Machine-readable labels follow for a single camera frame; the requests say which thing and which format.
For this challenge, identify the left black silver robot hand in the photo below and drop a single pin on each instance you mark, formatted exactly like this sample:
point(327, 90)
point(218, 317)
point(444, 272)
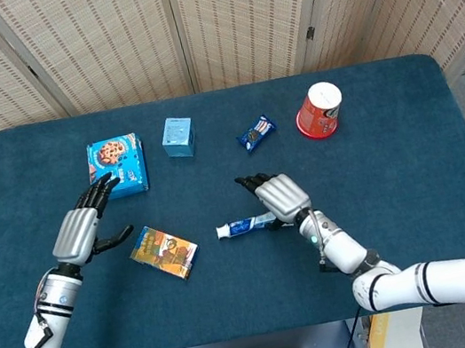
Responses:
point(74, 233)

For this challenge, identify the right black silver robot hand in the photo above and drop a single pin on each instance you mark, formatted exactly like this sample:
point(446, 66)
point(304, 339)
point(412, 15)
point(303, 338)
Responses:
point(283, 196)

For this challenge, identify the blue white toothpaste tube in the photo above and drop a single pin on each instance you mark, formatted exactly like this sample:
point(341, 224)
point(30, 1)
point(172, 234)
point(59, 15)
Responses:
point(244, 226)

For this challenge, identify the white round plastic piece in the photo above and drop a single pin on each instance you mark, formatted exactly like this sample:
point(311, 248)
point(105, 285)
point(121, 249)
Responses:
point(223, 231)

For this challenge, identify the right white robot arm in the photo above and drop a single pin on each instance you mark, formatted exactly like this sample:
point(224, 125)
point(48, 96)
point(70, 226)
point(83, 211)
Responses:
point(413, 281)

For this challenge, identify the dark blue sandwich cookie packet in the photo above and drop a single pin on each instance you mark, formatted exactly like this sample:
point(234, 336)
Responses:
point(256, 134)

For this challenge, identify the red instant noodle cup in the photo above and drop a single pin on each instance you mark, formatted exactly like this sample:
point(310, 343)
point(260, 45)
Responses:
point(317, 118)

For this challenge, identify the blue chocolate cookie box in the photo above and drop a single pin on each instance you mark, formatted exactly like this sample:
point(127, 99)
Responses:
point(121, 155)

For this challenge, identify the yellow orange picture box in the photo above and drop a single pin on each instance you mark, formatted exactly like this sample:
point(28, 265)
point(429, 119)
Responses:
point(164, 252)

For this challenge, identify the blue felt table cover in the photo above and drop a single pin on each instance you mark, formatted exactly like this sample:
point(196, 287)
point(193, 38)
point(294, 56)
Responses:
point(217, 294)

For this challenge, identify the small light blue box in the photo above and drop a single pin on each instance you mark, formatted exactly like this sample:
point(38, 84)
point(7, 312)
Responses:
point(177, 137)

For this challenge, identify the black screen hinge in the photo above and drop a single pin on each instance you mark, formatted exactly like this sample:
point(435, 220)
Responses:
point(310, 32)
point(33, 72)

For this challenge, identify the yellow cardboard box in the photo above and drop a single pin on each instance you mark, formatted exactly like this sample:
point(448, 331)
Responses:
point(391, 335)

